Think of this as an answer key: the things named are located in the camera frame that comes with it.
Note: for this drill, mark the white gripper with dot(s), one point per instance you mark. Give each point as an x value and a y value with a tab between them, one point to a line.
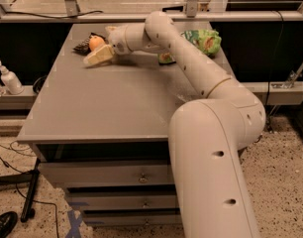
117	39

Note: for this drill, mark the orange fruit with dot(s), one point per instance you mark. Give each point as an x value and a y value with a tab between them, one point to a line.
95	42

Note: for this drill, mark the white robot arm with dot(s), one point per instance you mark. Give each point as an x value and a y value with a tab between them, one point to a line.
204	135

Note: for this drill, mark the dark rxbar chocolate bar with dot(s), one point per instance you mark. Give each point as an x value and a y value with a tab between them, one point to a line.
83	47

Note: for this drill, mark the grey drawer cabinet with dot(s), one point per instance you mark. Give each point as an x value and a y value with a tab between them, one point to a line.
101	133

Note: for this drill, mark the green snack bag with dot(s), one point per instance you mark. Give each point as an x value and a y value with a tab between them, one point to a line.
206	41

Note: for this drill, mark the white pump bottle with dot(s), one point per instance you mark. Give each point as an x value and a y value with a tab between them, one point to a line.
10	80

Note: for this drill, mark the black stand leg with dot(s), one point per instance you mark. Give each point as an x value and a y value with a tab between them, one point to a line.
31	177

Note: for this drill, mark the black shoe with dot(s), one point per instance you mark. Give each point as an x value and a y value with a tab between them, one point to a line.
8	221

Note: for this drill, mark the metal frame rail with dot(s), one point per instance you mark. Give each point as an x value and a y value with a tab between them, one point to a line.
95	17

